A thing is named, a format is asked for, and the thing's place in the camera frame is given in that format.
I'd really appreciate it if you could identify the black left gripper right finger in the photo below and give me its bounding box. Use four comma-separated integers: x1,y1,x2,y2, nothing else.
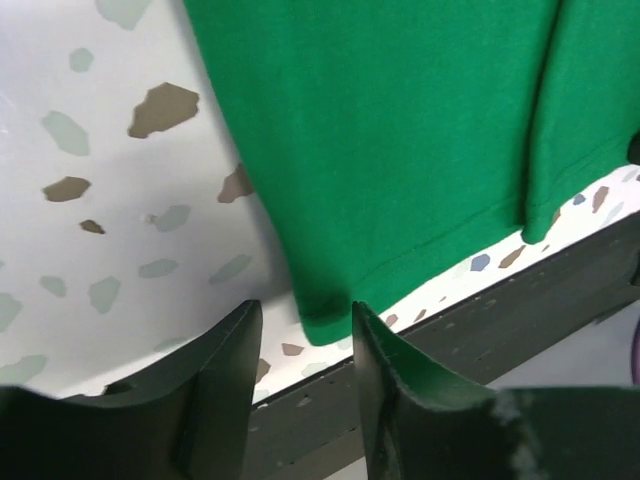
352,302,639,480

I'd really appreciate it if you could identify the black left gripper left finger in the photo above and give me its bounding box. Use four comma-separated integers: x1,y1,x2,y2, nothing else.
1,300,263,480

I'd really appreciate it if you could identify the green t-shirt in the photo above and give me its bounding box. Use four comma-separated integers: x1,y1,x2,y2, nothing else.
185,1,639,346

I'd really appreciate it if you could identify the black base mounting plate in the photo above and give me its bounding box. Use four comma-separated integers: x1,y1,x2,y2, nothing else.
242,214,639,479

